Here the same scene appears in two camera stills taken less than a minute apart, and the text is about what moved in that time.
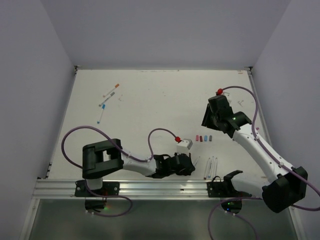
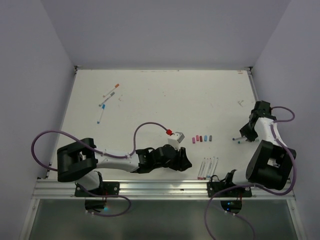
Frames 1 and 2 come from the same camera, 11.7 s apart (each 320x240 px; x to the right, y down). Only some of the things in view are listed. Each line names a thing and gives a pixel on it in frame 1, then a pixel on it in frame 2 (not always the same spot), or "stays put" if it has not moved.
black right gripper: [206, 121] → [250, 136]
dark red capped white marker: [205, 174] stays put
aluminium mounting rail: [130, 189] stays put
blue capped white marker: [103, 106] stays put
